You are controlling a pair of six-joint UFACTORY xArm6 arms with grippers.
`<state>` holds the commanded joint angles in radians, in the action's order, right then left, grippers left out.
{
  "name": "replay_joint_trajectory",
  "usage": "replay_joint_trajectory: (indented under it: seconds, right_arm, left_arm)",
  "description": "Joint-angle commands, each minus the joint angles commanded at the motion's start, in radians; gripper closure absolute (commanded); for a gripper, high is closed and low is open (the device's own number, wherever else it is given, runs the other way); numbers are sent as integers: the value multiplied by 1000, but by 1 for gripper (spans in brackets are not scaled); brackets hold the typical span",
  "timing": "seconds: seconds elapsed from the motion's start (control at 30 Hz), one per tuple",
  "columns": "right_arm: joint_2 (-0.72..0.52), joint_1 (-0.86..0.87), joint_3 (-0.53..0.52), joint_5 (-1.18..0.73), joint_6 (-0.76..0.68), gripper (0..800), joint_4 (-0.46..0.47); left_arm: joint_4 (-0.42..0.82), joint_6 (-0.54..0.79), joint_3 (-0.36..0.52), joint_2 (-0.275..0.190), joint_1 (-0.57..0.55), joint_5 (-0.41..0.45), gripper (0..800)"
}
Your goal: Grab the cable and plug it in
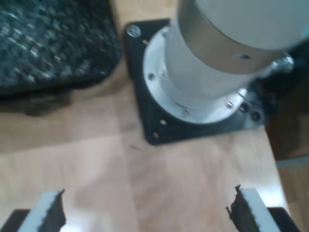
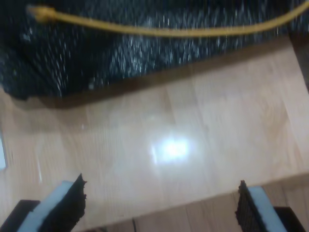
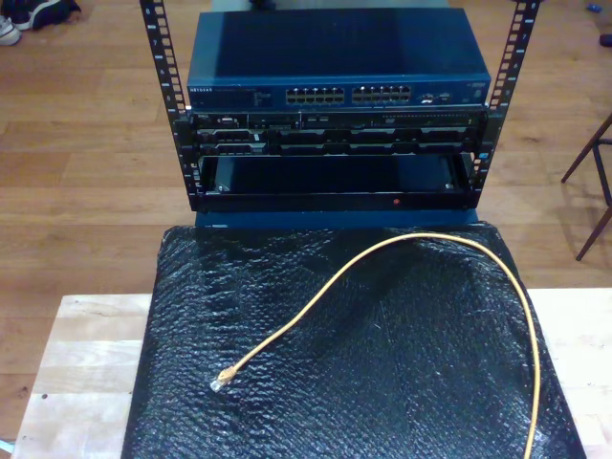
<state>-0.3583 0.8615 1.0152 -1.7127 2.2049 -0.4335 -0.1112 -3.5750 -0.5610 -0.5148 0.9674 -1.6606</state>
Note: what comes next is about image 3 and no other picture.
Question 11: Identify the yellow network cable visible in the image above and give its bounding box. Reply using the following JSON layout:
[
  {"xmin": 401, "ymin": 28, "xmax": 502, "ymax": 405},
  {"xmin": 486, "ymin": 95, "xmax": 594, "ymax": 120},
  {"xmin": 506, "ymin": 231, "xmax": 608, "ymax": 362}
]
[{"xmin": 208, "ymin": 232, "xmax": 544, "ymax": 459}]

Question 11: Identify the white shoe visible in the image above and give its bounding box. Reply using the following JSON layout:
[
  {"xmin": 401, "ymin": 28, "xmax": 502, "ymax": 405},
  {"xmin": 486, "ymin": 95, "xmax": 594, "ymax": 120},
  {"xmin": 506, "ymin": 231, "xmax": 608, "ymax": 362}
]
[{"xmin": 0, "ymin": 13, "xmax": 23, "ymax": 48}]

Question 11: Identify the blue network switch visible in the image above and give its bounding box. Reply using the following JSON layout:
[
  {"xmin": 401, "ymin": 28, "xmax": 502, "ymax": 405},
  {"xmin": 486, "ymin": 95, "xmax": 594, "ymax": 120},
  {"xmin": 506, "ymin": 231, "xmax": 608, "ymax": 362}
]
[{"xmin": 186, "ymin": 8, "xmax": 492, "ymax": 114}]

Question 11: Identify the black rack server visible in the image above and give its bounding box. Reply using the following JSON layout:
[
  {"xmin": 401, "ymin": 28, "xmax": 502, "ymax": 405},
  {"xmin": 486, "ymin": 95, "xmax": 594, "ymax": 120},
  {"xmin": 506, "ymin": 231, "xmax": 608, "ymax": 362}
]
[{"xmin": 174, "ymin": 109, "xmax": 503, "ymax": 158}]

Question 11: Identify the black bubble wrap mat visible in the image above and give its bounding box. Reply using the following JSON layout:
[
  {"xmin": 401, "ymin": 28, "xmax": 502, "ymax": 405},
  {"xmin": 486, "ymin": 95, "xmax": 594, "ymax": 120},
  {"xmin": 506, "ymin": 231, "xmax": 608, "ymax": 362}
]
[{"xmin": 121, "ymin": 222, "xmax": 587, "ymax": 459}]

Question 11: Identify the black perforated rack post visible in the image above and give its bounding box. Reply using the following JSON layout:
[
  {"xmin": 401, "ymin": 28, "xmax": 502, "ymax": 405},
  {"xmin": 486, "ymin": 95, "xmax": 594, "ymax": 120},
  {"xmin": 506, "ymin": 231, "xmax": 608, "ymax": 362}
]
[
  {"xmin": 470, "ymin": 0, "xmax": 544, "ymax": 211},
  {"xmin": 138, "ymin": 0, "xmax": 202, "ymax": 211}
]

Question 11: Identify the dark shoe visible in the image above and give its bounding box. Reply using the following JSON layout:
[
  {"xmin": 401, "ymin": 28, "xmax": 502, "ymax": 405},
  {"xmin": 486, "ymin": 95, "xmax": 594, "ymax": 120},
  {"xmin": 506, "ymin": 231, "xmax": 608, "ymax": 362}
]
[{"xmin": 11, "ymin": 0, "xmax": 82, "ymax": 31}]

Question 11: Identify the wooden chair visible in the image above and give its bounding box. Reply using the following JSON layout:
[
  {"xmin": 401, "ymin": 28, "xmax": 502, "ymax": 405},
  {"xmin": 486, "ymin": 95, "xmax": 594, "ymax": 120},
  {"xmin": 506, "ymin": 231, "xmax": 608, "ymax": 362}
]
[{"xmin": 560, "ymin": 112, "xmax": 612, "ymax": 262}]

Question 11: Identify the blue flat box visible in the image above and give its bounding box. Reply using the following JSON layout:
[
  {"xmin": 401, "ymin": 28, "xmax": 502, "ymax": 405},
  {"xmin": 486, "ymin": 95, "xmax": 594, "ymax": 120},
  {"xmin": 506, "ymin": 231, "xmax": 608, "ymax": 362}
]
[{"xmin": 194, "ymin": 209, "xmax": 484, "ymax": 231}]

